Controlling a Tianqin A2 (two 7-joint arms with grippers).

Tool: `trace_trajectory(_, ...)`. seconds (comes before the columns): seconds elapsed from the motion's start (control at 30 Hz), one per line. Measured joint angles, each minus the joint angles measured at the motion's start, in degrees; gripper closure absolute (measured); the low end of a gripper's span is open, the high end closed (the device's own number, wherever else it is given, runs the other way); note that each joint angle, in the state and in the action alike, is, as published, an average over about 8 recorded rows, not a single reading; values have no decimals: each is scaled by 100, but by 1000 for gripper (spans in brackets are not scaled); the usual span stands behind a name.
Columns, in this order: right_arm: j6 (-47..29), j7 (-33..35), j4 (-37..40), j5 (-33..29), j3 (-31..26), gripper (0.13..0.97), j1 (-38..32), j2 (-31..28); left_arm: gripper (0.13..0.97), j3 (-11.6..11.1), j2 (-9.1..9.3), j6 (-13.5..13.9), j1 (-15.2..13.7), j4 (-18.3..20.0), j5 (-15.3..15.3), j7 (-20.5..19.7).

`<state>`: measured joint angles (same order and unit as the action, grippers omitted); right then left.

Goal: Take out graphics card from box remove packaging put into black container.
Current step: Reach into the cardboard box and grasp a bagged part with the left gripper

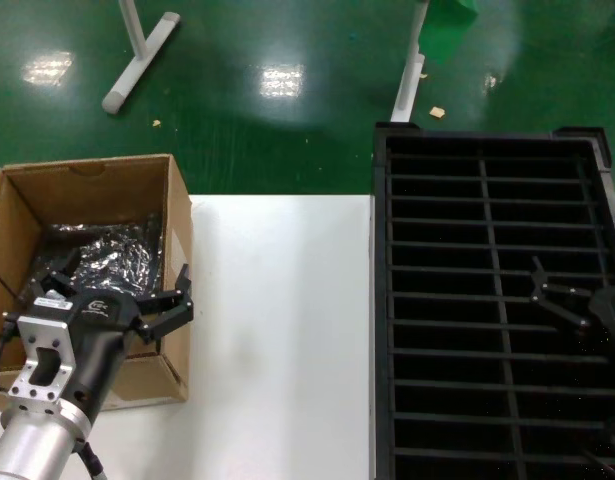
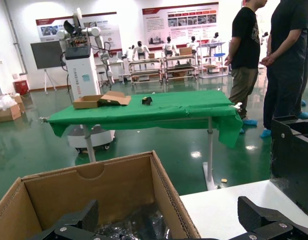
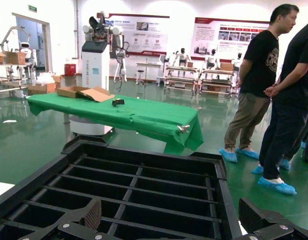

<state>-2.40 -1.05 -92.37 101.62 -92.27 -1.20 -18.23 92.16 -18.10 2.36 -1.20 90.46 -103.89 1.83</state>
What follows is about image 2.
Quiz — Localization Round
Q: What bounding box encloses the white table leg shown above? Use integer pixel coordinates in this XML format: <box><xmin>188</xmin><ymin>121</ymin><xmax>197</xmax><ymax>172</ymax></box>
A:
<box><xmin>202</xmin><ymin>117</ymin><xmax>216</xmax><ymax>191</ymax></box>
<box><xmin>83</xmin><ymin>124</ymin><xmax>97</xmax><ymax>163</ymax></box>

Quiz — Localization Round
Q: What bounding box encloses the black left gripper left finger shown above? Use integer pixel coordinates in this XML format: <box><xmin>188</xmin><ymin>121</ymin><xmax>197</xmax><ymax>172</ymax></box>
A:
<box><xmin>27</xmin><ymin>199</ymin><xmax>99</xmax><ymax>240</ymax></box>

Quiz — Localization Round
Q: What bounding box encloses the dark display board on stand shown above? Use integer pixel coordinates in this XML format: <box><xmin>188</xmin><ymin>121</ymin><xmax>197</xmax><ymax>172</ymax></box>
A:
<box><xmin>30</xmin><ymin>41</ymin><xmax>67</xmax><ymax>95</ymax></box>

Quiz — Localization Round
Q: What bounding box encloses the brown open cardboard box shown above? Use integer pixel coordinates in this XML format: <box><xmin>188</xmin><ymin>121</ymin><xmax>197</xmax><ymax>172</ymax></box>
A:
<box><xmin>0</xmin><ymin>150</ymin><xmax>202</xmax><ymax>240</ymax></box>

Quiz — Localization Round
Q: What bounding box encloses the person with dark trousers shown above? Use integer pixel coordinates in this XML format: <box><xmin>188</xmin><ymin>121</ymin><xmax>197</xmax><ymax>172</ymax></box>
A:
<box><xmin>260</xmin><ymin>0</ymin><xmax>308</xmax><ymax>132</ymax></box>

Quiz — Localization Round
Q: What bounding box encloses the black slotted plastic container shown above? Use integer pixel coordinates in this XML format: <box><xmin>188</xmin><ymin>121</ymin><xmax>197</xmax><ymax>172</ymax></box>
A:
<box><xmin>270</xmin><ymin>114</ymin><xmax>308</xmax><ymax>216</ymax></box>

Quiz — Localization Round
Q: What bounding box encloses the large wall poster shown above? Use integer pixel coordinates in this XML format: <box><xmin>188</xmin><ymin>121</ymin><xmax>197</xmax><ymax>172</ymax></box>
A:
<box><xmin>141</xmin><ymin>1</ymin><xmax>219</xmax><ymax>51</ymax></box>

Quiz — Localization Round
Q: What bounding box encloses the white wall pipe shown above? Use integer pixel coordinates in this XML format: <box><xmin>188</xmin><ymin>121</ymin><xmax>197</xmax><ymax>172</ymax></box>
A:
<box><xmin>6</xmin><ymin>0</ymin><xmax>28</xmax><ymax>76</ymax></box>

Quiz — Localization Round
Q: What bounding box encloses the cardboard box with plastic bags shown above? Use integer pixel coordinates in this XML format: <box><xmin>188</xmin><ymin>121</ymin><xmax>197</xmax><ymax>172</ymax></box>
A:
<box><xmin>0</xmin><ymin>92</ymin><xmax>26</xmax><ymax>124</ymax></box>

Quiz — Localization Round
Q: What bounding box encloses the metal workbench rack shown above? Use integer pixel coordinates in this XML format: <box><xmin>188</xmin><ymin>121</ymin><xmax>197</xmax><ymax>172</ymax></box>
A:
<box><xmin>128</xmin><ymin>57</ymin><xmax>163</xmax><ymax>85</ymax></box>
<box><xmin>163</xmin><ymin>54</ymin><xmax>197</xmax><ymax>81</ymax></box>

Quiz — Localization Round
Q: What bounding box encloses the white shelf rack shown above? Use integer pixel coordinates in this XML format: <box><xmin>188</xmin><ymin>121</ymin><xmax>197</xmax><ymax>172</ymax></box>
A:
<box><xmin>198</xmin><ymin>41</ymin><xmax>231</xmax><ymax>80</ymax></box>

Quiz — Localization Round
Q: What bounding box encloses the red box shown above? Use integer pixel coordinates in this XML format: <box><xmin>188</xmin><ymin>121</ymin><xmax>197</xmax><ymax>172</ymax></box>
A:
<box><xmin>13</xmin><ymin>79</ymin><xmax>29</xmax><ymax>96</ymax></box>

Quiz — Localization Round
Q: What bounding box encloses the white humanoid robot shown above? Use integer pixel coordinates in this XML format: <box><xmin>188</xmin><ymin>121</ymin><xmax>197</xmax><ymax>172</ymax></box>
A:
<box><xmin>163</xmin><ymin>36</ymin><xmax>179</xmax><ymax>56</ymax></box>
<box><xmin>187</xmin><ymin>35</ymin><xmax>200</xmax><ymax>53</ymax></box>
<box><xmin>209</xmin><ymin>31</ymin><xmax>221</xmax><ymax>44</ymax></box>
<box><xmin>132</xmin><ymin>40</ymin><xmax>151</xmax><ymax>61</ymax></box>

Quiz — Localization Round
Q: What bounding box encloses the person with khaki trousers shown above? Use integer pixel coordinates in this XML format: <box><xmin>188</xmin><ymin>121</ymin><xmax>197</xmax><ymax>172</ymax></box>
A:
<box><xmin>224</xmin><ymin>0</ymin><xmax>269</xmax><ymax>121</ymax></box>

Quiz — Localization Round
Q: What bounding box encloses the flat open cardboard box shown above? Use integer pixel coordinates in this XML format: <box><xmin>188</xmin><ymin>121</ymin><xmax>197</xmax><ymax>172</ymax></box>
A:
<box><xmin>73</xmin><ymin>90</ymin><xmax>132</xmax><ymax>110</ymax></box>

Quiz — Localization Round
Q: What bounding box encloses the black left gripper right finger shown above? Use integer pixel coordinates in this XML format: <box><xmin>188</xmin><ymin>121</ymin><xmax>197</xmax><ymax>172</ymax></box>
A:
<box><xmin>237</xmin><ymin>196</ymin><xmax>308</xmax><ymax>240</ymax></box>

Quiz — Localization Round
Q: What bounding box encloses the silver antistatic bag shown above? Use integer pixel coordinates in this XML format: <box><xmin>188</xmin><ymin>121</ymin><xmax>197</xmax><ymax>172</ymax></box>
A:
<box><xmin>96</xmin><ymin>204</ymin><xmax>169</xmax><ymax>240</ymax></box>

